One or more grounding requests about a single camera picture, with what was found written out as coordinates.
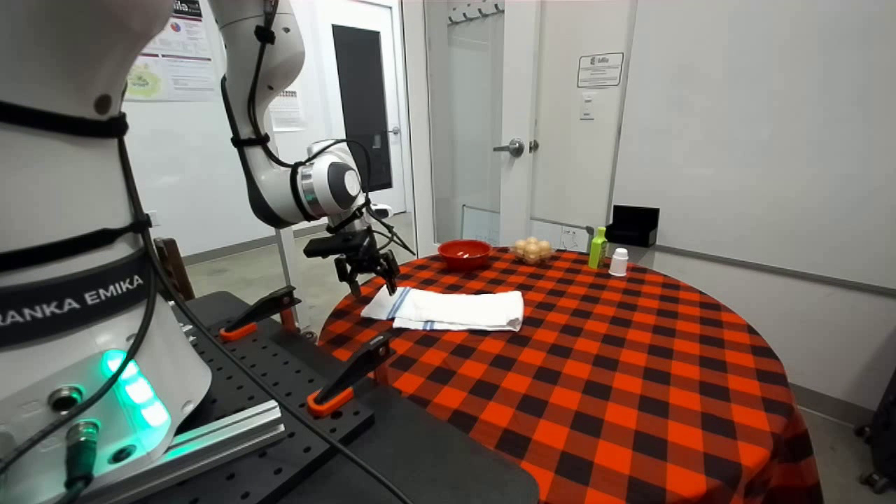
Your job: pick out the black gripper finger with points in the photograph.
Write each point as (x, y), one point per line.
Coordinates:
(388, 270)
(346, 277)

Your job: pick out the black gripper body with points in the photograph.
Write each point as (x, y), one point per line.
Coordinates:
(354, 244)

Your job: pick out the white towel with blue stripes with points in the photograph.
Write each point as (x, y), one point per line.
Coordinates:
(417, 309)

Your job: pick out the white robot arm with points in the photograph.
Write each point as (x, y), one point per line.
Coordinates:
(97, 369)

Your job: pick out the red bowl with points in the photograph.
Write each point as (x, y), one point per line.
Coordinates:
(466, 257)

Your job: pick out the black perforated mounting board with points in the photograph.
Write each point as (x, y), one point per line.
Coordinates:
(254, 442)

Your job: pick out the black orange clamp far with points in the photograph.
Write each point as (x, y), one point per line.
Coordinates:
(276, 305)

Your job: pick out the black orange clamp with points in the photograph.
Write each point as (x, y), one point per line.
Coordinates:
(342, 387)
(276, 305)

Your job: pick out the black orange clamp near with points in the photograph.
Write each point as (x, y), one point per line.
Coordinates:
(342, 387)

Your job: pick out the green bottle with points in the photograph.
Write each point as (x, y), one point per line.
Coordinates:
(598, 250)

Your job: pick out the white small bottle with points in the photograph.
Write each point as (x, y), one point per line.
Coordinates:
(620, 261)

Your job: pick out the white door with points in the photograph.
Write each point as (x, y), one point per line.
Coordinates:
(569, 177)

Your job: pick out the orange black plaid tablecloth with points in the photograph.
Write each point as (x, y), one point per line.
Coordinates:
(613, 391)

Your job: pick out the silver door handle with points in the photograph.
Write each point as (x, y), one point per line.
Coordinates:
(517, 146)

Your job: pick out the black wall box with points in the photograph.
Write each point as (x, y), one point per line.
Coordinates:
(633, 226)

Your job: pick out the white wall sign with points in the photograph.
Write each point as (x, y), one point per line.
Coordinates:
(599, 71)

